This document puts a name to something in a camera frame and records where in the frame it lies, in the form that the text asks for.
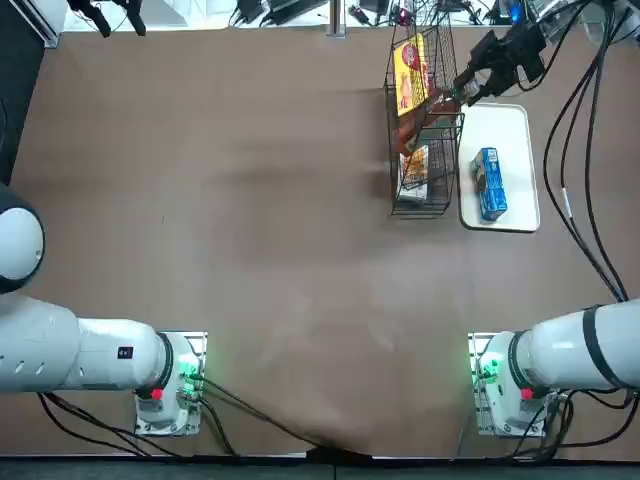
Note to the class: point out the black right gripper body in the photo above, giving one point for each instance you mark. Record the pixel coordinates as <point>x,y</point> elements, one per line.
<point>505,55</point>

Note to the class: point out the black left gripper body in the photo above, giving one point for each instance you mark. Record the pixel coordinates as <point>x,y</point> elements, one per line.
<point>110,3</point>

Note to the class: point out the blue Oreo cookie box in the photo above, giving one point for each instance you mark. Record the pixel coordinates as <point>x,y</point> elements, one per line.
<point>492,190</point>

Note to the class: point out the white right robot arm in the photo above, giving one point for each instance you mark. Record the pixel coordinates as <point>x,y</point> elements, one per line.
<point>560,350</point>

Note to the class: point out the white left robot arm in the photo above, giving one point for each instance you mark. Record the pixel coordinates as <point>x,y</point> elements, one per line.
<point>75,355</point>

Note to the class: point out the white plastic tray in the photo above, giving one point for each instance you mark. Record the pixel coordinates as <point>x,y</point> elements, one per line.
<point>520,200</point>

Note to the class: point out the yellow Nabati wafer box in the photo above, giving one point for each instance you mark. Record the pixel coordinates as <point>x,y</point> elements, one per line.
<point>407,80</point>

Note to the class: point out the black plug with red light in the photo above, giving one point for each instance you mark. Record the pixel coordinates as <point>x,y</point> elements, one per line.
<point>361,14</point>
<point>405,17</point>

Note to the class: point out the white Franzzi cracker box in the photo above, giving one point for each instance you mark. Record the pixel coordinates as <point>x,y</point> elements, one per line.
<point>417,175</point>

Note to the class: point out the black power adapter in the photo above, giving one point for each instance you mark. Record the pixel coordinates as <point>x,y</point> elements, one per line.
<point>295,6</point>
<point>250,7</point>

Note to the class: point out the aluminium frame bar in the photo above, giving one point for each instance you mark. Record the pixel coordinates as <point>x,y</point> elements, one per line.
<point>50,25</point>

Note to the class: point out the aluminium post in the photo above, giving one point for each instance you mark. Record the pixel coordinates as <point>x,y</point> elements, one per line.
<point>336,20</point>

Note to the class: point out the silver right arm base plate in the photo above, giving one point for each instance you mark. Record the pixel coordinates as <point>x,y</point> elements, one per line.
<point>474,345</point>

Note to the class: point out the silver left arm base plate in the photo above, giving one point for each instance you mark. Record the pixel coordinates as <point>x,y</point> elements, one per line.
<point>197,340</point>

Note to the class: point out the black table edge mount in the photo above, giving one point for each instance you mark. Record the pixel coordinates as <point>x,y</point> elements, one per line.
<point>340,454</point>

